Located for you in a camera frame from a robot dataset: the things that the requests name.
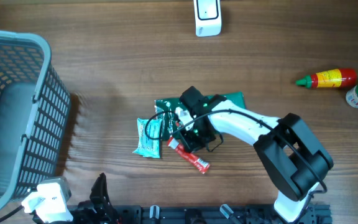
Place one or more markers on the red white stick sachet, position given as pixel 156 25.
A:
pixel 193 159

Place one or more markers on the grey plastic mesh basket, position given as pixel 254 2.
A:
pixel 34 108

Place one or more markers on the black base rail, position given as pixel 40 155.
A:
pixel 315 214

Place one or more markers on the green 3M gloves packet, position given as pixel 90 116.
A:
pixel 170 104

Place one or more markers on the light green wipes packet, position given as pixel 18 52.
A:
pixel 149 143

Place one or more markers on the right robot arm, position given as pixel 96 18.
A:
pixel 293 157

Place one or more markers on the red yellow sauce bottle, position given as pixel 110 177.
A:
pixel 336 78

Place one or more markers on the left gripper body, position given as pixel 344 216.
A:
pixel 85 215

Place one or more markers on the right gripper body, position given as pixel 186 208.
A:
pixel 194 137

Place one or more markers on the white barcode scanner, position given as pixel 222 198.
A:
pixel 208 17

